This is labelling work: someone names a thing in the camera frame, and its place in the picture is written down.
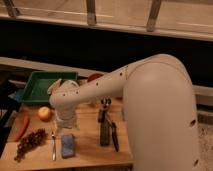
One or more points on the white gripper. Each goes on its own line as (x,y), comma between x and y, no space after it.
(66,117)

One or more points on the blue sponge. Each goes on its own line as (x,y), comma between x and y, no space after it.
(67,146)

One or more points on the red bowl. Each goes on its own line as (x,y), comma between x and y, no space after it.
(94,76)

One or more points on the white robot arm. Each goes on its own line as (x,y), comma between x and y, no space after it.
(159,106)

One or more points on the yellow apple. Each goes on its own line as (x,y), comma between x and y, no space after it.
(44,113)

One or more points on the silver fork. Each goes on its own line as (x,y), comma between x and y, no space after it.
(53,146)

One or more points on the yellow banana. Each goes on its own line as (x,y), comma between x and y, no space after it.
(54,86)

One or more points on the green plastic tray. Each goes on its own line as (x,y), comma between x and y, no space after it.
(35,92)

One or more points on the red chili pepper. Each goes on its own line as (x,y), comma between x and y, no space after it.
(23,128)

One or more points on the black ice cream scoop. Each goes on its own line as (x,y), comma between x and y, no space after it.
(105,104)

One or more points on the bunch of dark grapes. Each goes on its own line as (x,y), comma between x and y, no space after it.
(30,142)

